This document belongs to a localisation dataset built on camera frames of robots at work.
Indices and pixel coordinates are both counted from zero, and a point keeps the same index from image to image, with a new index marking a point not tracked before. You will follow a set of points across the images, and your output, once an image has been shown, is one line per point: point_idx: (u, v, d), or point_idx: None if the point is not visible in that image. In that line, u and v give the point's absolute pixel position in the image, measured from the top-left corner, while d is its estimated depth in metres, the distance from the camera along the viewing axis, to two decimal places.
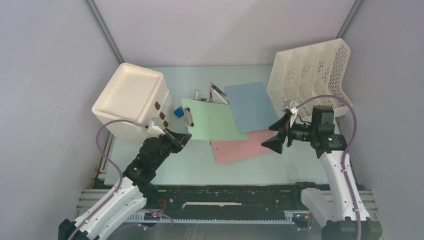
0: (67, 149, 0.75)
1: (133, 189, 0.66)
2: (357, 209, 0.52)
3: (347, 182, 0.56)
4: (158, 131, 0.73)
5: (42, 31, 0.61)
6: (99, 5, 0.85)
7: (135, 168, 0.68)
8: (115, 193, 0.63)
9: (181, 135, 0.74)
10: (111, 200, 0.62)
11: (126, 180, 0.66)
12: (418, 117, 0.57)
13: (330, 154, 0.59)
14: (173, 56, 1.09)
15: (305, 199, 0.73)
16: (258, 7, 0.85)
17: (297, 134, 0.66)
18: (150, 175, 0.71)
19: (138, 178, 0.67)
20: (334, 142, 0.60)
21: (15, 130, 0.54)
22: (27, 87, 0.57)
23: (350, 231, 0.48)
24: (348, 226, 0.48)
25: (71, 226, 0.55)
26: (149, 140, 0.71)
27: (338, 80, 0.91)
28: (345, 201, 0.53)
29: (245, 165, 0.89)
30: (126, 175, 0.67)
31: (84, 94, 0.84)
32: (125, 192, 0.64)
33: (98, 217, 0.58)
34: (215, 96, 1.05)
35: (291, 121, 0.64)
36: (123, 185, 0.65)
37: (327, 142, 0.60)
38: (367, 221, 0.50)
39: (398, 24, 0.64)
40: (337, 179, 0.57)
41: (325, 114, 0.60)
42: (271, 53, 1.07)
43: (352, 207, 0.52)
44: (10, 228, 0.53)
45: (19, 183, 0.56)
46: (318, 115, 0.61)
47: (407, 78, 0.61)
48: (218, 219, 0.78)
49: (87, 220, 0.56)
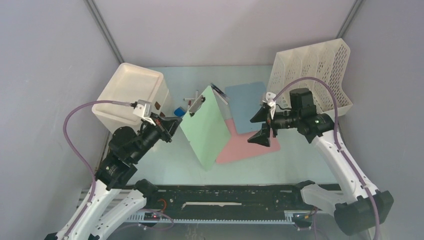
0: (67, 149, 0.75)
1: (109, 193, 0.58)
2: (366, 186, 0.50)
3: (347, 161, 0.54)
4: (149, 120, 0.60)
5: (42, 31, 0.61)
6: (99, 6, 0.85)
7: (108, 166, 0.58)
8: (89, 203, 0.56)
9: (170, 122, 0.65)
10: (87, 210, 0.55)
11: (99, 184, 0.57)
12: (418, 117, 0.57)
13: (322, 137, 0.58)
14: (173, 56, 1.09)
15: (307, 199, 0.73)
16: (258, 7, 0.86)
17: (280, 123, 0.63)
18: (128, 172, 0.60)
19: (113, 178, 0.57)
20: (322, 124, 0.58)
21: (15, 129, 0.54)
22: (27, 87, 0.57)
23: (366, 211, 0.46)
24: (363, 206, 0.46)
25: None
26: (121, 130, 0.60)
27: (338, 80, 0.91)
28: (352, 181, 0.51)
29: (245, 165, 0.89)
30: (99, 177, 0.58)
31: (84, 94, 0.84)
32: (100, 199, 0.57)
33: (78, 230, 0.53)
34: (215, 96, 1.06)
35: (271, 113, 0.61)
36: (98, 192, 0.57)
37: (316, 125, 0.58)
38: (378, 194, 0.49)
39: (397, 24, 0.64)
40: (337, 161, 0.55)
41: (304, 97, 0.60)
42: (271, 53, 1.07)
43: (360, 184, 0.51)
44: (10, 227, 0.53)
45: (18, 183, 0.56)
46: (297, 100, 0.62)
47: (407, 78, 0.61)
48: (218, 219, 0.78)
49: (66, 236, 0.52)
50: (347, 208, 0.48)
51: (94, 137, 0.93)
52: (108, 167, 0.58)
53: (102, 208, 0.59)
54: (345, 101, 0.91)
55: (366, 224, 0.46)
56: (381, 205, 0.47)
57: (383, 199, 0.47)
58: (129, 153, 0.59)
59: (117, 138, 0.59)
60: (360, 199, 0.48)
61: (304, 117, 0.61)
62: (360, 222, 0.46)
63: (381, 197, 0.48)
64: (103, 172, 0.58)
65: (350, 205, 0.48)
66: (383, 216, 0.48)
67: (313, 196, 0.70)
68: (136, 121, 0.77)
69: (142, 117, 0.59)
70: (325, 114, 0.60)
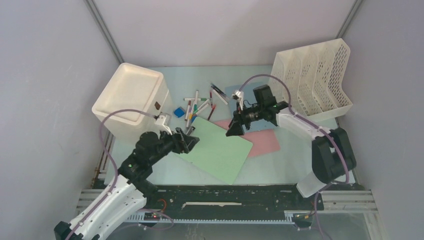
0: (67, 149, 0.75)
1: (128, 187, 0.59)
2: (320, 128, 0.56)
3: (301, 117, 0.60)
4: (166, 128, 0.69)
5: (42, 32, 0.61)
6: (99, 6, 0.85)
7: (130, 164, 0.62)
8: (109, 194, 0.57)
9: (190, 139, 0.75)
10: (105, 201, 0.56)
11: (120, 178, 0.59)
12: (417, 117, 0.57)
13: (281, 113, 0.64)
14: (173, 56, 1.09)
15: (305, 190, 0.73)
16: (258, 7, 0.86)
17: (250, 116, 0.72)
18: (146, 172, 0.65)
19: (133, 175, 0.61)
20: (279, 107, 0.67)
21: (16, 130, 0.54)
22: (27, 87, 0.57)
23: (326, 148, 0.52)
24: (323, 144, 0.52)
25: (65, 229, 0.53)
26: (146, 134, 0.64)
27: (338, 80, 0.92)
28: (308, 129, 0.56)
29: (245, 166, 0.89)
30: (121, 173, 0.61)
31: (84, 94, 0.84)
32: (120, 191, 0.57)
33: (93, 218, 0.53)
34: (215, 96, 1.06)
35: (239, 103, 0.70)
36: (118, 184, 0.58)
37: (275, 109, 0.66)
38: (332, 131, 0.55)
39: (397, 24, 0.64)
40: (293, 121, 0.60)
41: (263, 91, 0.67)
42: (271, 53, 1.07)
43: (315, 129, 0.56)
44: (10, 226, 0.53)
45: (19, 183, 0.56)
46: (259, 95, 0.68)
47: (406, 78, 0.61)
48: (218, 220, 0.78)
49: (81, 222, 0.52)
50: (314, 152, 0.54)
51: (94, 137, 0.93)
52: (131, 164, 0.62)
53: (118, 201, 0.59)
54: (346, 101, 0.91)
55: (336, 168, 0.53)
56: (338, 140, 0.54)
57: (338, 135, 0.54)
58: (151, 154, 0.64)
59: (146, 140, 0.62)
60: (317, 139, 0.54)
61: (267, 107, 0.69)
62: (326, 161, 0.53)
63: (336, 133, 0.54)
64: (125, 170, 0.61)
65: (314, 149, 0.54)
66: (347, 152, 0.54)
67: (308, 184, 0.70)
68: (137, 122, 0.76)
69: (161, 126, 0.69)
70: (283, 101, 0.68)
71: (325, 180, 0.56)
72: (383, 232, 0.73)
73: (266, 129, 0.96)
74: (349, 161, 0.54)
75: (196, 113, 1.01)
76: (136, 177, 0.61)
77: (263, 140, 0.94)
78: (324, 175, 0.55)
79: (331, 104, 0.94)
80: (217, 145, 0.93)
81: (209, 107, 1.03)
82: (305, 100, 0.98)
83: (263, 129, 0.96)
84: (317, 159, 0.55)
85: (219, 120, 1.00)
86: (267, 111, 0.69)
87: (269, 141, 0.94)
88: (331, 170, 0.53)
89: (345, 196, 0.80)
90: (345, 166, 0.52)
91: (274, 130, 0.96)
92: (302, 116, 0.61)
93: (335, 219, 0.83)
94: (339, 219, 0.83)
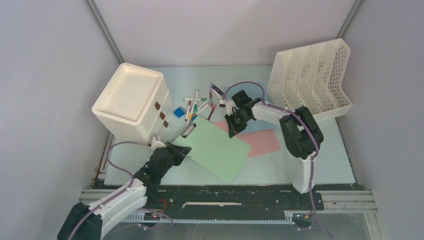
0: (67, 149, 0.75)
1: (143, 189, 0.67)
2: (287, 109, 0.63)
3: (272, 106, 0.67)
4: (161, 144, 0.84)
5: (42, 32, 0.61)
6: (100, 6, 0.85)
7: (145, 173, 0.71)
8: (127, 188, 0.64)
9: (182, 147, 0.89)
10: (123, 193, 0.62)
11: (137, 181, 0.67)
12: (418, 117, 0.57)
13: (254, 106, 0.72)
14: (173, 56, 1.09)
15: (299, 185, 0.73)
16: (258, 7, 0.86)
17: (237, 121, 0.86)
18: (157, 181, 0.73)
19: (147, 182, 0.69)
20: (252, 103, 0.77)
21: (16, 129, 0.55)
22: (27, 87, 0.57)
23: (289, 124, 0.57)
24: (289, 121, 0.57)
25: (84, 209, 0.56)
26: (159, 149, 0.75)
27: (338, 80, 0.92)
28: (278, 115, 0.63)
29: (245, 165, 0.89)
30: (137, 177, 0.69)
31: (85, 94, 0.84)
32: (136, 190, 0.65)
33: (112, 205, 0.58)
34: (215, 96, 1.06)
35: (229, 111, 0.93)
36: (134, 184, 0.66)
37: (249, 105, 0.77)
38: (297, 110, 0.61)
39: (397, 24, 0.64)
40: (266, 110, 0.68)
41: (237, 96, 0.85)
42: (272, 53, 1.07)
43: (284, 112, 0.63)
44: (10, 226, 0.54)
45: (19, 183, 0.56)
46: (237, 100, 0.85)
47: (406, 78, 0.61)
48: (218, 220, 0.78)
49: (102, 205, 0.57)
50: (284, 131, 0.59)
51: (94, 137, 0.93)
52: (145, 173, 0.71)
53: (131, 199, 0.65)
54: (345, 101, 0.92)
55: (306, 143, 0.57)
56: (303, 117, 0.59)
57: (302, 113, 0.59)
58: (162, 167, 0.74)
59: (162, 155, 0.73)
60: (284, 117, 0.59)
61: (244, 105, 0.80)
62: (293, 134, 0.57)
63: (300, 111, 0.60)
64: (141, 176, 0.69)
65: (282, 126, 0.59)
66: (313, 127, 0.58)
67: (299, 177, 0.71)
68: (137, 122, 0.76)
69: (157, 145, 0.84)
70: (257, 97, 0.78)
71: (300, 156, 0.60)
72: (383, 232, 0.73)
73: (265, 130, 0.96)
74: (317, 135, 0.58)
75: (196, 113, 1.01)
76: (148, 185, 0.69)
77: (263, 140, 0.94)
78: (296, 151, 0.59)
79: (332, 104, 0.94)
80: (216, 144, 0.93)
81: (209, 107, 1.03)
82: (305, 100, 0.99)
83: (263, 129, 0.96)
84: (287, 136, 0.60)
85: (219, 120, 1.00)
86: (243, 110, 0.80)
87: (269, 141, 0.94)
88: (300, 143, 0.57)
89: (345, 196, 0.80)
90: (313, 138, 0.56)
91: (274, 130, 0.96)
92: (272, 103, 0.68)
93: (335, 219, 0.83)
94: (339, 219, 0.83)
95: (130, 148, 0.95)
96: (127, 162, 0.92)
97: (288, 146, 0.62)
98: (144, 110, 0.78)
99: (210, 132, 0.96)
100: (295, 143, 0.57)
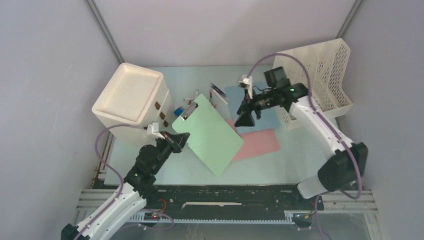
0: (67, 150, 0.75)
1: (135, 193, 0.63)
2: (342, 139, 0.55)
3: (324, 121, 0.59)
4: (158, 135, 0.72)
5: (42, 31, 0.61)
6: (100, 6, 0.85)
7: (136, 173, 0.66)
8: (116, 199, 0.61)
9: (180, 136, 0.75)
10: (112, 205, 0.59)
11: (127, 186, 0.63)
12: (418, 117, 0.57)
13: (298, 103, 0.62)
14: (173, 56, 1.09)
15: (307, 194, 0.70)
16: (258, 7, 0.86)
17: (260, 103, 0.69)
18: (151, 180, 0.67)
19: (139, 184, 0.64)
20: (296, 92, 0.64)
21: (16, 129, 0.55)
22: (27, 87, 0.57)
23: (343, 163, 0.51)
24: (338, 158, 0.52)
25: (72, 231, 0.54)
26: (145, 147, 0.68)
27: (338, 80, 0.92)
28: (329, 137, 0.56)
29: (245, 165, 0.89)
30: (127, 181, 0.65)
31: (85, 94, 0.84)
32: (126, 198, 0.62)
33: (100, 221, 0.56)
34: (215, 95, 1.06)
35: (249, 92, 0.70)
36: (124, 191, 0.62)
37: (291, 93, 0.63)
38: (353, 146, 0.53)
39: (397, 24, 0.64)
40: (312, 121, 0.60)
41: (275, 73, 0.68)
42: (272, 53, 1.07)
43: (337, 139, 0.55)
44: (10, 227, 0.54)
45: (19, 183, 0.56)
46: (271, 77, 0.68)
47: (406, 78, 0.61)
48: (218, 219, 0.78)
49: (89, 225, 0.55)
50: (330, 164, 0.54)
51: (94, 137, 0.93)
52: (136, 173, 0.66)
53: (124, 206, 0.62)
54: (346, 101, 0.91)
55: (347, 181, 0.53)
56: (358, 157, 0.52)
57: (359, 151, 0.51)
58: (153, 165, 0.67)
59: (145, 154, 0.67)
60: (337, 152, 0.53)
61: (279, 89, 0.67)
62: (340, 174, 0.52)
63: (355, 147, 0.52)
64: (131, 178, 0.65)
65: (331, 160, 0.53)
66: (361, 166, 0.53)
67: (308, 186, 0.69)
68: (137, 122, 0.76)
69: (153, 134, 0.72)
70: (300, 83, 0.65)
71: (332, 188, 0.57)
72: (383, 232, 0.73)
73: (265, 129, 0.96)
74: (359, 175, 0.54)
75: None
76: (141, 187, 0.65)
77: (263, 140, 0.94)
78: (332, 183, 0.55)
79: (332, 104, 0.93)
80: (216, 139, 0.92)
81: None
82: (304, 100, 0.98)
83: (263, 129, 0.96)
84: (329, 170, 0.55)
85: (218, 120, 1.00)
86: (279, 96, 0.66)
87: (269, 141, 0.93)
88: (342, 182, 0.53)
89: (345, 196, 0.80)
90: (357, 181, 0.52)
91: (274, 130, 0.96)
92: (321, 114, 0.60)
93: (335, 219, 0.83)
94: (339, 219, 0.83)
95: (130, 149, 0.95)
96: (127, 162, 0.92)
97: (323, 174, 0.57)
98: (144, 111, 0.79)
99: (213, 125, 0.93)
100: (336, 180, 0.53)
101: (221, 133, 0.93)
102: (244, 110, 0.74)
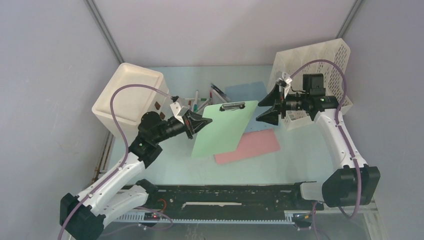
0: (66, 149, 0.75)
1: (139, 164, 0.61)
2: (355, 157, 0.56)
3: (343, 135, 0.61)
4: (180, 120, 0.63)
5: (41, 32, 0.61)
6: (100, 6, 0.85)
7: (141, 143, 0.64)
8: (120, 168, 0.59)
9: (200, 121, 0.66)
10: (115, 175, 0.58)
11: (131, 155, 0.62)
12: (418, 117, 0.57)
13: (323, 113, 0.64)
14: (173, 56, 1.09)
15: (307, 195, 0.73)
16: (258, 7, 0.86)
17: (291, 104, 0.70)
18: (157, 150, 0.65)
19: (144, 154, 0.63)
20: (327, 103, 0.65)
21: (15, 129, 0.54)
22: (27, 87, 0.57)
23: (347, 179, 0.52)
24: (346, 174, 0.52)
25: (73, 200, 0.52)
26: (147, 118, 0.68)
27: (337, 81, 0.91)
28: (342, 152, 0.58)
29: (245, 166, 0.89)
30: (131, 151, 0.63)
31: (84, 94, 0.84)
32: (130, 167, 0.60)
33: (103, 192, 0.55)
34: (215, 96, 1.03)
35: (285, 93, 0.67)
36: (128, 161, 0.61)
37: (320, 103, 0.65)
38: (365, 167, 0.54)
39: (397, 25, 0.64)
40: (332, 133, 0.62)
41: (314, 79, 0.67)
42: (272, 53, 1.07)
43: (350, 156, 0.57)
44: (9, 227, 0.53)
45: (18, 183, 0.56)
46: (308, 81, 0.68)
47: (406, 78, 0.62)
48: (218, 219, 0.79)
49: (91, 194, 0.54)
50: (334, 177, 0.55)
51: (94, 137, 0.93)
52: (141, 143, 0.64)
53: (127, 178, 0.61)
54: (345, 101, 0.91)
55: (348, 198, 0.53)
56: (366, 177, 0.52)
57: (369, 173, 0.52)
58: (157, 135, 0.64)
59: (147, 123, 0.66)
60: (343, 170, 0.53)
61: (312, 96, 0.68)
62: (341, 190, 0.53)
63: (367, 169, 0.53)
64: (135, 148, 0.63)
65: (336, 174, 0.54)
66: (367, 190, 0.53)
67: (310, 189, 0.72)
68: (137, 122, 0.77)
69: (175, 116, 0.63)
70: (332, 96, 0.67)
71: (334, 205, 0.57)
72: (383, 232, 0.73)
73: (265, 129, 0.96)
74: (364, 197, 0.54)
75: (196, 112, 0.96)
76: (145, 156, 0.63)
77: (263, 139, 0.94)
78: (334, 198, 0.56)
79: None
80: (226, 137, 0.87)
81: None
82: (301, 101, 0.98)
83: (263, 128, 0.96)
84: (333, 185, 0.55)
85: None
86: (309, 102, 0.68)
87: (269, 142, 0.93)
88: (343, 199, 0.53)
89: None
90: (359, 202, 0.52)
91: (274, 130, 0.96)
92: (343, 129, 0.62)
93: (335, 219, 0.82)
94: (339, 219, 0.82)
95: None
96: None
97: (327, 188, 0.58)
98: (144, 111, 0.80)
99: (230, 126, 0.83)
100: (337, 196, 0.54)
101: (228, 138, 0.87)
102: (275, 109, 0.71)
